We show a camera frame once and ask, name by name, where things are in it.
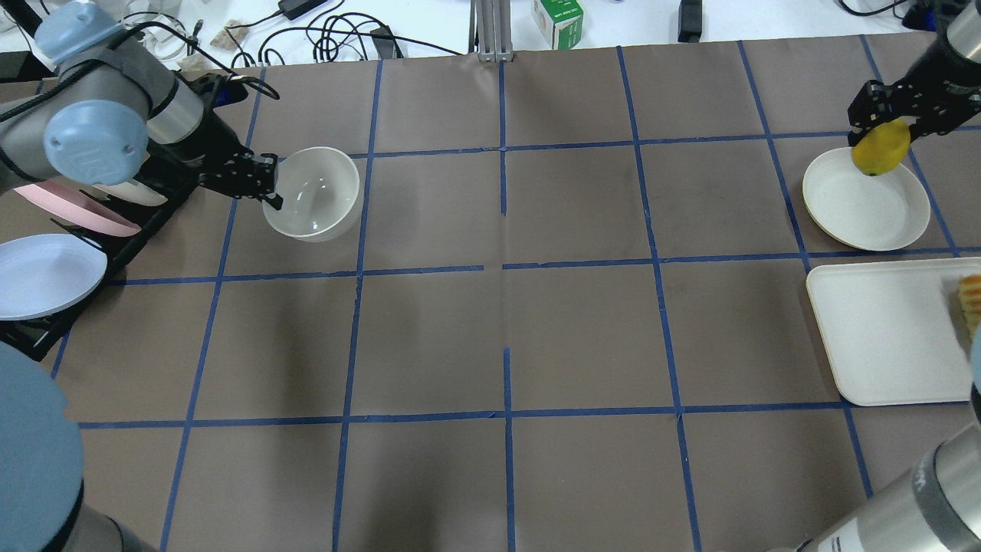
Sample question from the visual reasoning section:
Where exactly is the cream bowl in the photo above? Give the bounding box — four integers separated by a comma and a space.
262, 146, 365, 242

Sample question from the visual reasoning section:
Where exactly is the aluminium frame post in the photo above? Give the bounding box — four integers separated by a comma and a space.
468, 1, 513, 63

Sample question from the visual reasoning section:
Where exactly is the light blue plate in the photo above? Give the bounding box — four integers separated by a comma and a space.
1, 234, 108, 321

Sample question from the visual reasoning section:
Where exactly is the black cable bundle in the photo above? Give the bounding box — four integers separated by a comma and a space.
226, 0, 464, 66

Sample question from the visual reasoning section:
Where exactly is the white plate in rack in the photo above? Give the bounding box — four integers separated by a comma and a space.
94, 179, 168, 207

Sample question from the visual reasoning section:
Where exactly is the black device on table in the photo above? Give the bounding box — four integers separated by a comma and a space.
677, 0, 704, 43

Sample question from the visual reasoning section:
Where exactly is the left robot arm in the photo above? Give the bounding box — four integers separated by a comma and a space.
2, 1, 283, 551

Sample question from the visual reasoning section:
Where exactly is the green white carton box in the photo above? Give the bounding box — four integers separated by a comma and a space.
530, 1, 585, 51

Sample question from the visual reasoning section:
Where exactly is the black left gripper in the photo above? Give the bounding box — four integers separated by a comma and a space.
165, 73, 284, 211

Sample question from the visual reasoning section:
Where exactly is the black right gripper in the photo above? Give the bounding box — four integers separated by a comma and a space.
847, 1, 980, 147

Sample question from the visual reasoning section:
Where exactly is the cream shallow plate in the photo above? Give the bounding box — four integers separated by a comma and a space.
802, 148, 932, 251

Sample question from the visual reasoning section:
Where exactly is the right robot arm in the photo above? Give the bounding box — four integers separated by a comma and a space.
798, 1, 980, 551

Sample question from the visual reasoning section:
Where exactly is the black dish rack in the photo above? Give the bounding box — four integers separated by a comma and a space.
2, 158, 198, 361

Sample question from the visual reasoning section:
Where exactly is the grilled bread piece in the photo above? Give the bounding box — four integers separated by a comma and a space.
957, 274, 981, 341

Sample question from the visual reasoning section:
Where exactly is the yellow lemon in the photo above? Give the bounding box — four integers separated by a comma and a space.
851, 119, 912, 177

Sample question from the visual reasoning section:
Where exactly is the black power adapter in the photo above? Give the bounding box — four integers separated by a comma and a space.
277, 0, 328, 21

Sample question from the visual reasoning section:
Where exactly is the cream rectangular tray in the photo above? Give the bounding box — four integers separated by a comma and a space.
805, 258, 979, 406

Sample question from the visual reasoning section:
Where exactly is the pink plate in rack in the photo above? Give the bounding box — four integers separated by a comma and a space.
13, 181, 143, 238

